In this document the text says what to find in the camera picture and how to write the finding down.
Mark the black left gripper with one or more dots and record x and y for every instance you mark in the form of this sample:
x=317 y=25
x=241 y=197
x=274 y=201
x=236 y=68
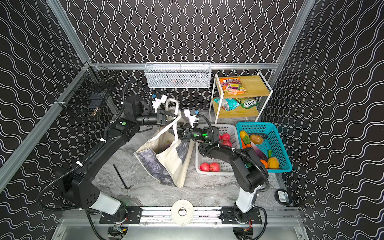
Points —
x=163 y=117

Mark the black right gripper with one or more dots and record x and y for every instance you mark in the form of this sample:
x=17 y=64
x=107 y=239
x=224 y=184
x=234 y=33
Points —
x=181 y=132

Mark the cream canvas grocery bag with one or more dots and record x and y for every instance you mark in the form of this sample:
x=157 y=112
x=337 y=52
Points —
x=166 y=157

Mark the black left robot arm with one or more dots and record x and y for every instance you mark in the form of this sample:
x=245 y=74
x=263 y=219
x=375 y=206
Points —
x=75 y=183

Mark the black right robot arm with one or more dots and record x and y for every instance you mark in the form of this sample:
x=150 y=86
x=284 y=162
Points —
x=250 y=173

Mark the teal white snack bag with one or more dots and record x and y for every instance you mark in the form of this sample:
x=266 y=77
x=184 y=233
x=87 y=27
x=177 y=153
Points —
x=227 y=104

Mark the green candy bag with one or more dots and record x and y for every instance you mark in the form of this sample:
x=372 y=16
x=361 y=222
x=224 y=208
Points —
x=247 y=103

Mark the orange snack bag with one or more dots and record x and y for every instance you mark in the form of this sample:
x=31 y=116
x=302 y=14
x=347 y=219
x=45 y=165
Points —
x=232 y=86

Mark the yellow corn cob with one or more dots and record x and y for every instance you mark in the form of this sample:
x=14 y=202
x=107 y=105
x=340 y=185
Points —
x=243 y=134

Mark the orange carrot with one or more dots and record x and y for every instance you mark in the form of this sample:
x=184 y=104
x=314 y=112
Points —
x=246 y=143

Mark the brown kiwi potato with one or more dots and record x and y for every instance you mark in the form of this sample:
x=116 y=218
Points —
x=256 y=139

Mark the white wooden two-tier shelf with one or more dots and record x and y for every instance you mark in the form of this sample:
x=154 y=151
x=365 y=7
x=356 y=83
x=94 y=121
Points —
x=256 y=86

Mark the orange bell pepper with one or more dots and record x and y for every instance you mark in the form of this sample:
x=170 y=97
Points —
x=265 y=163

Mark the teal plastic vegetable basket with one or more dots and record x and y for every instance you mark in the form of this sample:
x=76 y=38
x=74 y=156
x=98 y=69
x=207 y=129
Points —
x=273 y=142

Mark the yellow potato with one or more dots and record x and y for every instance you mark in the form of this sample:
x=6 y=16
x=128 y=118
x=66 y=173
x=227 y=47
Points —
x=273 y=163

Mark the black hex key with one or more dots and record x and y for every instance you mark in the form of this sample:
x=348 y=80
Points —
x=121 y=179

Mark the white round disc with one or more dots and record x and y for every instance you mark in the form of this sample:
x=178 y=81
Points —
x=182 y=212

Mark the black round puck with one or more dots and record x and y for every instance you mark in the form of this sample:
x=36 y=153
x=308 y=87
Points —
x=282 y=197

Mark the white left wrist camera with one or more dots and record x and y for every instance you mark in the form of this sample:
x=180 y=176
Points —
x=157 y=100

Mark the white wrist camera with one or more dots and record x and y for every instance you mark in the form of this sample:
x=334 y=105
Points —
x=192 y=116
x=157 y=100

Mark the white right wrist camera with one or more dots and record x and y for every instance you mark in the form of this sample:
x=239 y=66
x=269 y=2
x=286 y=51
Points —
x=192 y=116

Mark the white wire wall basket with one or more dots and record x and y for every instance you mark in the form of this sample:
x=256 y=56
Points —
x=178 y=75

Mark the black wire wall basket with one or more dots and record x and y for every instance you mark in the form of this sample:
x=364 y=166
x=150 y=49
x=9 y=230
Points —
x=92 y=95

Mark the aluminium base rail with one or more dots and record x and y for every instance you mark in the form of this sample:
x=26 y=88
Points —
x=156 y=223

